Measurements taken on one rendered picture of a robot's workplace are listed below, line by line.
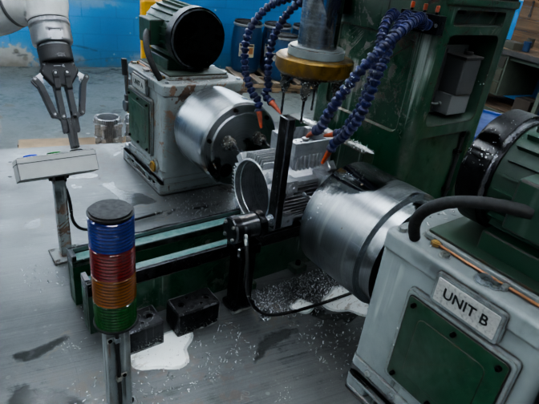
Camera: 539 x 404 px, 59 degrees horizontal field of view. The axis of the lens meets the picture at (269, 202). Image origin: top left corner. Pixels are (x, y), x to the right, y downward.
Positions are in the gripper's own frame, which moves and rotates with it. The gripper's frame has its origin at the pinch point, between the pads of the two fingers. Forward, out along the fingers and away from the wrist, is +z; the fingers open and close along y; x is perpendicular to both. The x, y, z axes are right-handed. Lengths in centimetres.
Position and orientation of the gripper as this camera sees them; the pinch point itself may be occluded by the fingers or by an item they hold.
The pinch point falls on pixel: (72, 133)
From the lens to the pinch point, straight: 123.3
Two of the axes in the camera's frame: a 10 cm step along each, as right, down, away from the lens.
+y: 8.1, -1.9, 5.5
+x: -5.6, 0.5, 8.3
